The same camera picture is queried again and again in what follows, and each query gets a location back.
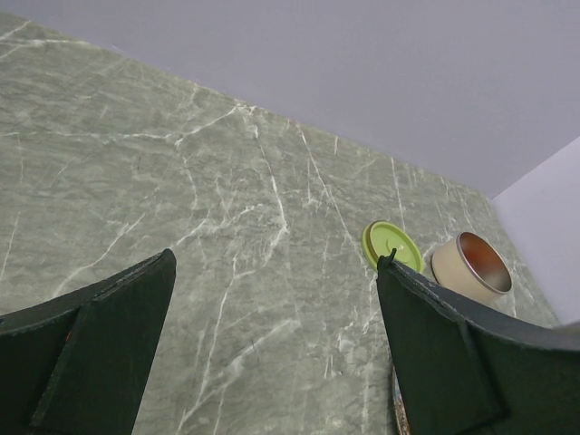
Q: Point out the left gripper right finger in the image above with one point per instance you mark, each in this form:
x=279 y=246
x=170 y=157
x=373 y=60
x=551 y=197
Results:
x=465 y=368

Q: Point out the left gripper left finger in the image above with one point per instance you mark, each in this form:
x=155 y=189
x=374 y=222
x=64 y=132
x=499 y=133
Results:
x=79 y=363

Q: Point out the beige metal lunch container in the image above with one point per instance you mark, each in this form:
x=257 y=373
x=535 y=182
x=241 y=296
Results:
x=468 y=265

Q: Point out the speckled ceramic plate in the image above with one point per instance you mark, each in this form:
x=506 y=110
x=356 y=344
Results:
x=403 y=427

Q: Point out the green round lid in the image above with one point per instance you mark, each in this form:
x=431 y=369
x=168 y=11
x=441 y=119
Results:
x=379 y=239

